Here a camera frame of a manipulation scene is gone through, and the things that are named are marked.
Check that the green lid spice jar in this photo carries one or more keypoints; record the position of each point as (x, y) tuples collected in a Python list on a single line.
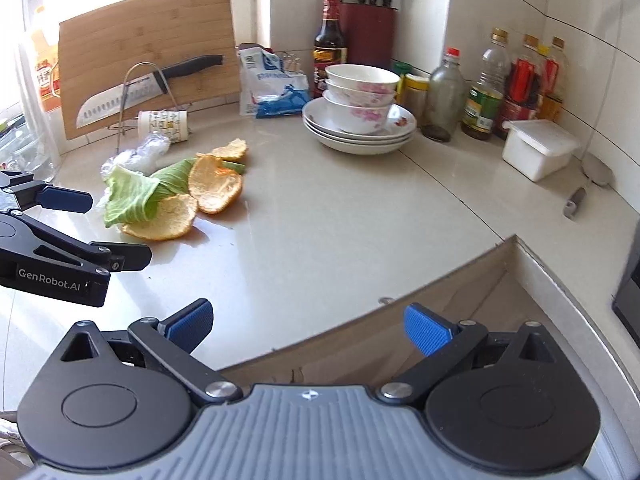
[(400, 77)]

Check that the blue and white plastic bag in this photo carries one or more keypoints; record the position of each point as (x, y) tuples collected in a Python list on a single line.
[(265, 85)]

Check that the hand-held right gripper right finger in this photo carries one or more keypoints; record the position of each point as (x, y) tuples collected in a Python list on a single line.
[(427, 331)]

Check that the dark soy sauce bottle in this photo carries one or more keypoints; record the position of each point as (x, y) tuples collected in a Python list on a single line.
[(329, 45)]

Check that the white plastic lidded box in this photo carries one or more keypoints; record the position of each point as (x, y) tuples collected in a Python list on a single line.
[(540, 147)]

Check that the red cap glass bottle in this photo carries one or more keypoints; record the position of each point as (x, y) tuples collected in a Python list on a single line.
[(445, 95)]

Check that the dark red knife block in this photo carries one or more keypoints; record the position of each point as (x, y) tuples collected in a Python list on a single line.
[(367, 35)]

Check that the white printed paper cup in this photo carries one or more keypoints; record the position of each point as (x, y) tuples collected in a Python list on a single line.
[(165, 122)]

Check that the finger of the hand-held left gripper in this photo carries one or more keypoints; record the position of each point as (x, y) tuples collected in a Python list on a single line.
[(67, 200), (131, 257)]

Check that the red label bottle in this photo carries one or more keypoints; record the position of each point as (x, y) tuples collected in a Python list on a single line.
[(554, 85), (520, 85)]

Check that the clear glass container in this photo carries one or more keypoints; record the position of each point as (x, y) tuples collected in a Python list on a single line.
[(30, 157)]

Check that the orange peel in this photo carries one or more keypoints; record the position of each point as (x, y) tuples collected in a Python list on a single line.
[(215, 187), (165, 220), (231, 150)]

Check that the clear plastic wrap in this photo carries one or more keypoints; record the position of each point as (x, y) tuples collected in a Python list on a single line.
[(145, 152)]

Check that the bamboo cutting board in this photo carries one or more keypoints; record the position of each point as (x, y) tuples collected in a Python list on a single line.
[(125, 25)]

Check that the metal binder clip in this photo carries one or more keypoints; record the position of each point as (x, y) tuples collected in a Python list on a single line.
[(291, 62)]

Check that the yellow lid spice jar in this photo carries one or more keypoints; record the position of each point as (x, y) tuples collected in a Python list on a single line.
[(416, 97)]

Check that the green label oil bottle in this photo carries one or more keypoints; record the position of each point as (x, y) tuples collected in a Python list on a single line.
[(482, 105)]

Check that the black glass gas stove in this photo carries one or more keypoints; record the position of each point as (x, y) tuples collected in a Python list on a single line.
[(630, 300)]

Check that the metal spatula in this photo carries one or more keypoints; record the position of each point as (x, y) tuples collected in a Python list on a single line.
[(597, 170)]

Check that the pale green cabbage leaf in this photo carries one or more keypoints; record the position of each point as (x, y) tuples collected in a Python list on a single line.
[(130, 195)]

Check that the large yellow oil bottle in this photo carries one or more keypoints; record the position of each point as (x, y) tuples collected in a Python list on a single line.
[(45, 77)]

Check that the white floral plate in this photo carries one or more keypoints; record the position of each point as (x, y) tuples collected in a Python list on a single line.
[(400, 136), (365, 149), (402, 120)]

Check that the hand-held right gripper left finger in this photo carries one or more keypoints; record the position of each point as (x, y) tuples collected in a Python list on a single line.
[(192, 324)]

